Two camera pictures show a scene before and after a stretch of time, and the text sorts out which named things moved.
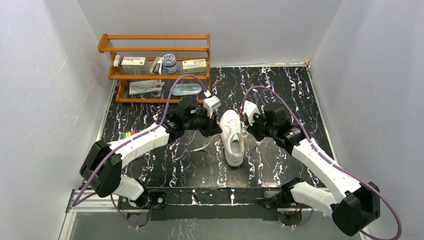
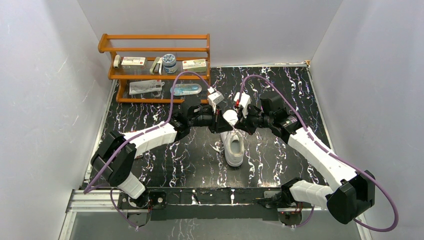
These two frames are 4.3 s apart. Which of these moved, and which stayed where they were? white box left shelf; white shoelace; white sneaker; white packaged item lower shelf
Moved: white shoelace
Stayed: white box left shelf; white packaged item lower shelf; white sneaker
